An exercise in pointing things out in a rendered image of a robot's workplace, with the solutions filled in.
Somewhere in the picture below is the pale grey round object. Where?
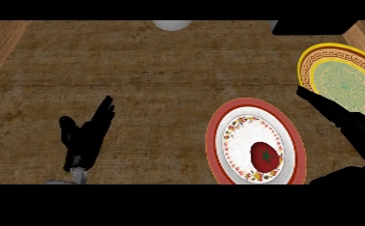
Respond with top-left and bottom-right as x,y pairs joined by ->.
151,19 -> 194,32

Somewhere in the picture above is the black appliance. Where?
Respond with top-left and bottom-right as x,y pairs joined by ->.
271,19 -> 358,37

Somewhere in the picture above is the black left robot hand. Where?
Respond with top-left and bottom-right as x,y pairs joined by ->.
58,95 -> 117,173

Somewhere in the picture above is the red tomato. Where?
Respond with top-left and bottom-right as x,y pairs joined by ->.
250,141 -> 283,174

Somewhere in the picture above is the yellow rimmed green plate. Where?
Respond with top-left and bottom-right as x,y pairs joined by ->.
297,42 -> 365,116

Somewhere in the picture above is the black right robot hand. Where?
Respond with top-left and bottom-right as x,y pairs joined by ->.
296,85 -> 365,185

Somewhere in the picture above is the red rimmed white plate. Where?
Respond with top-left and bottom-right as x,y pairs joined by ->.
204,97 -> 308,185

